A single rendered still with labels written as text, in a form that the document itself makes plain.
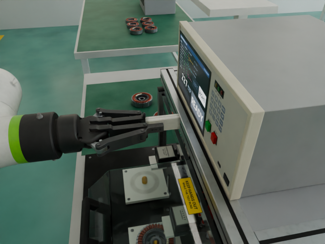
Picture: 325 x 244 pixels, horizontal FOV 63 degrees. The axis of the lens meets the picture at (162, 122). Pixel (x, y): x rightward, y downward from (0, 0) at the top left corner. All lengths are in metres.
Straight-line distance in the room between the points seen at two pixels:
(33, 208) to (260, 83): 1.80
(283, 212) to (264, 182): 0.06
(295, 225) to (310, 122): 0.19
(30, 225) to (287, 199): 1.67
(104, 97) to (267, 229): 1.18
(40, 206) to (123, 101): 0.98
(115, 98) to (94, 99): 0.12
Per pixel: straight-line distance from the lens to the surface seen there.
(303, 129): 0.48
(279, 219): 0.54
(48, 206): 2.03
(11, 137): 0.53
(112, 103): 1.46
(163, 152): 0.89
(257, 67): 0.54
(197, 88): 0.64
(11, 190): 2.24
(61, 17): 5.36
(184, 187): 0.61
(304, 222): 0.56
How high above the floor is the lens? 1.54
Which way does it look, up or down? 37 degrees down
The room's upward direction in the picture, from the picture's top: straight up
